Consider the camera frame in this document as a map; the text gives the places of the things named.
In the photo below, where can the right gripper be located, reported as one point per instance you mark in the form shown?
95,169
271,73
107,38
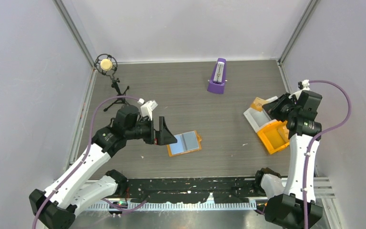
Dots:
272,108

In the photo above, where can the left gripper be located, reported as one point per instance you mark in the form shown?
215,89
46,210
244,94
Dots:
163,137

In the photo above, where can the gold card with stripe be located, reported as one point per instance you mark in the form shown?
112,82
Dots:
258,103

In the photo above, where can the orange leather card holder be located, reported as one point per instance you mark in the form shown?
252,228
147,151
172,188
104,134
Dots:
186,143

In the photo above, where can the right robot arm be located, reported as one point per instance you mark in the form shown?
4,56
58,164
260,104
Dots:
292,205

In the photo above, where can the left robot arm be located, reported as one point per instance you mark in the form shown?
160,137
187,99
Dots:
58,205

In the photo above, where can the white plastic bin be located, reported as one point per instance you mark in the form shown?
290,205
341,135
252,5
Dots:
258,120

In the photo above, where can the orange plastic bin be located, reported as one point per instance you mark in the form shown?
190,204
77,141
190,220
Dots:
274,136

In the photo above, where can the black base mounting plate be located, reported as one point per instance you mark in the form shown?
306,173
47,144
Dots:
189,190

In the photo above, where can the purple metronome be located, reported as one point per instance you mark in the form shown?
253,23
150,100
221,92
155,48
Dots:
216,83

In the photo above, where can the microphone on black tripod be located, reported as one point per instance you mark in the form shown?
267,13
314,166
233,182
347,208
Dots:
107,65

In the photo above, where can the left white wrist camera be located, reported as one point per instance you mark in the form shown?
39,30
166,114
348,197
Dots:
147,108

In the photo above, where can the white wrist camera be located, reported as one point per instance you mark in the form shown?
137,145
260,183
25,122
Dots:
147,108
303,86

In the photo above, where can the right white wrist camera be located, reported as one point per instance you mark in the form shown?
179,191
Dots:
303,86

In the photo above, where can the aluminium frame rail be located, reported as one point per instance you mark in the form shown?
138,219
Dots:
323,188

